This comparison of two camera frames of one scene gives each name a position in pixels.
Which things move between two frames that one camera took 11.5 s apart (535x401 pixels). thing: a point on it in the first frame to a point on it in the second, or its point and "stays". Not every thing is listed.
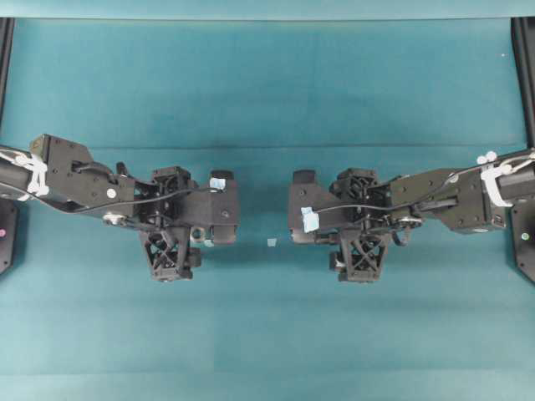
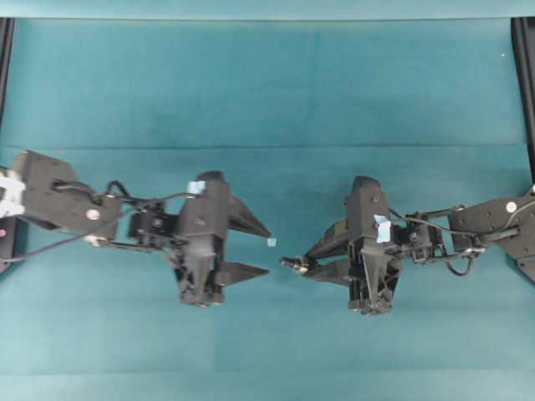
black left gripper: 161,209 to 201,270
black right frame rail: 523,43 stays
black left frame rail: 7,26 stays
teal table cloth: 384,152 stays
